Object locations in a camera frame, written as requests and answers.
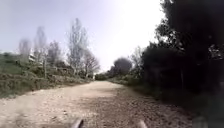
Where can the dark round tree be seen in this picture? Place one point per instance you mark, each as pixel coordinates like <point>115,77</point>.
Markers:
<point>122,65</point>

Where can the pale dirt gravel path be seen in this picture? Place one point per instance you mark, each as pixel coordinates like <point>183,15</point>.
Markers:
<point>96,100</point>

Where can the row of bare trees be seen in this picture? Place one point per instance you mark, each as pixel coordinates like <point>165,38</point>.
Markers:
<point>77,43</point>

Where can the robot's own part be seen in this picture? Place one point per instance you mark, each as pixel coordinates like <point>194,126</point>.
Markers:
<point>142,124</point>
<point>77,123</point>

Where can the dark dense trees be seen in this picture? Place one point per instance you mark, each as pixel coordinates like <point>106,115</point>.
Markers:
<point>186,50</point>

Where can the grassy scrub bank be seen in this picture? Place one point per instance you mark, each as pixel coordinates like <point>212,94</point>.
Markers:
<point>20,78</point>

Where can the dark verge with bushes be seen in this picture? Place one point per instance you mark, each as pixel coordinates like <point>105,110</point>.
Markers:
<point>200,103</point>

